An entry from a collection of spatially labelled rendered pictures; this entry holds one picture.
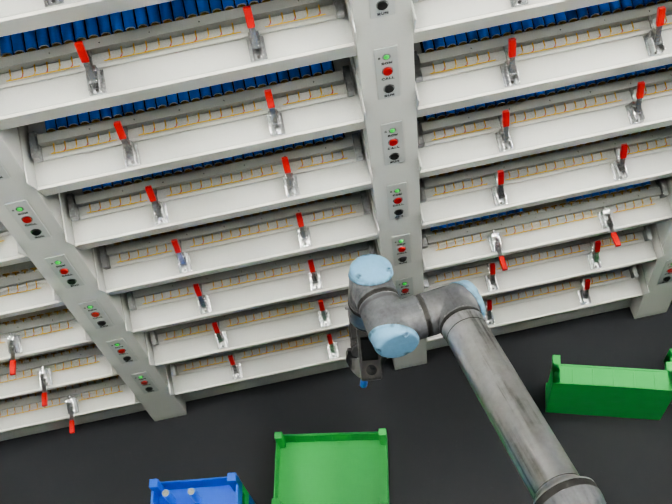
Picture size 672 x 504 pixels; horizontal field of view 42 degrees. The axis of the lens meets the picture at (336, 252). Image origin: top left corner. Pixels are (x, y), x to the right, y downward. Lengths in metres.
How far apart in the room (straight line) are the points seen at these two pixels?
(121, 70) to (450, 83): 0.58
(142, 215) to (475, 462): 1.16
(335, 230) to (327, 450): 0.77
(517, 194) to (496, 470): 0.82
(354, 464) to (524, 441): 0.98
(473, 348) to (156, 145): 0.69
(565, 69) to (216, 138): 0.64
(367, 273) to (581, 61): 0.58
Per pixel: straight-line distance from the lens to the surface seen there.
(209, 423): 2.57
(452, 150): 1.79
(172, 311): 2.12
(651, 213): 2.22
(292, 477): 2.47
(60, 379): 2.37
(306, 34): 1.49
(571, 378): 2.35
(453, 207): 1.95
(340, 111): 1.62
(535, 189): 1.98
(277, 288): 2.09
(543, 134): 1.83
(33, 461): 2.70
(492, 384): 1.63
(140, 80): 1.50
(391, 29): 1.47
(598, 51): 1.72
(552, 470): 1.51
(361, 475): 2.45
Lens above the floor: 2.33
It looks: 58 degrees down
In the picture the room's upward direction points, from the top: 11 degrees counter-clockwise
